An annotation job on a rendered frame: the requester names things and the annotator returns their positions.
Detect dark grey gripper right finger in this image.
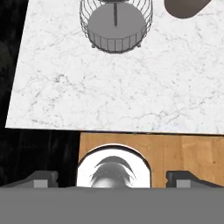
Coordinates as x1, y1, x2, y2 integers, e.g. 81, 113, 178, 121
165, 171, 224, 189

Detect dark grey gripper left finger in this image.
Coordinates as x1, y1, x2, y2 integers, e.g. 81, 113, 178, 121
0, 171, 60, 189

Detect wooden cupboard front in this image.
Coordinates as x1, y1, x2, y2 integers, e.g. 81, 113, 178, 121
78, 132, 224, 189

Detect white and black round object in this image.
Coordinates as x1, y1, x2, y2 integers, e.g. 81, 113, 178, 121
75, 143, 152, 189

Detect dark wire basket stand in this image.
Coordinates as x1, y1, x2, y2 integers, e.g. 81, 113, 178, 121
79, 0, 154, 55

